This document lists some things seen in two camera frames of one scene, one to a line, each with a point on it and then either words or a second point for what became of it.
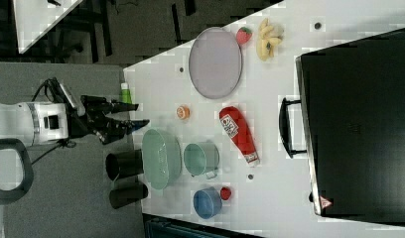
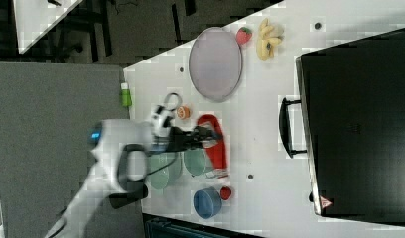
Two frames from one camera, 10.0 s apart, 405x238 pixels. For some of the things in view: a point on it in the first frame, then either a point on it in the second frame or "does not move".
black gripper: [93, 117] to [178, 140]
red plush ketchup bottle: [235, 126] to [215, 149]
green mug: [202, 159] does not move
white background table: [35, 18] does not move
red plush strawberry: [243, 35] does not move
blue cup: [207, 202] does not move
